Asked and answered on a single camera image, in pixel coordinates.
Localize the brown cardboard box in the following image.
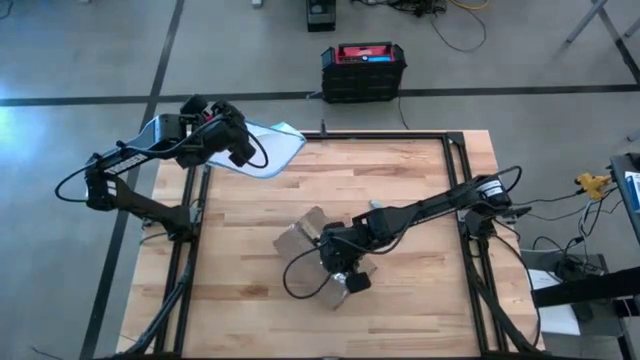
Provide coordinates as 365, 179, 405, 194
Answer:
271, 205, 380, 312

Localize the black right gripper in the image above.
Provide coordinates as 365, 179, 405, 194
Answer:
318, 221, 373, 295

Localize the white paper sheet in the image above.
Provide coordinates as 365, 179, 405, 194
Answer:
528, 268, 582, 337

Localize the white mesh bag blue trim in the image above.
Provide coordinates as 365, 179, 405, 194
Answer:
206, 119, 308, 180

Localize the black floor cable loop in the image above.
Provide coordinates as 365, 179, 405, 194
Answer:
428, 7, 488, 54

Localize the blue box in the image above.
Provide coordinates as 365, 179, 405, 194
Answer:
624, 170, 640, 215

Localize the yellow power plug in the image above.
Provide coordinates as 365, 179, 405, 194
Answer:
574, 172, 613, 202

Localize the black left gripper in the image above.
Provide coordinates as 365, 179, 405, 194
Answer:
174, 93, 258, 170

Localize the black power adapter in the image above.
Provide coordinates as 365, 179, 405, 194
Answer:
553, 257, 594, 281

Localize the yellow floor cable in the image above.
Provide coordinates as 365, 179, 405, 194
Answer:
448, 0, 492, 12

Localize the black power station cable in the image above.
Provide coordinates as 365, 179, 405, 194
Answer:
396, 82, 412, 131

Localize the black flat bar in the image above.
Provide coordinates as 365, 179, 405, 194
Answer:
531, 266, 640, 310

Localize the black aluminium table frame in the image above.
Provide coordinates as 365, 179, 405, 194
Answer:
107, 130, 549, 360

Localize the dark cable tangle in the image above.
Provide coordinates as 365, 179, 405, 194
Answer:
349, 0, 450, 17

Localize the dark side table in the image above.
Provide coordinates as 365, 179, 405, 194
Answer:
609, 152, 640, 246

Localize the thin black cable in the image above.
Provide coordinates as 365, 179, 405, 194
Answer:
509, 188, 584, 209

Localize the small black floor box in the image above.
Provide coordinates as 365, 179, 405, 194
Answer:
306, 0, 338, 33

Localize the black red power station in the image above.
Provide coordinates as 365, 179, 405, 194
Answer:
320, 41, 408, 105

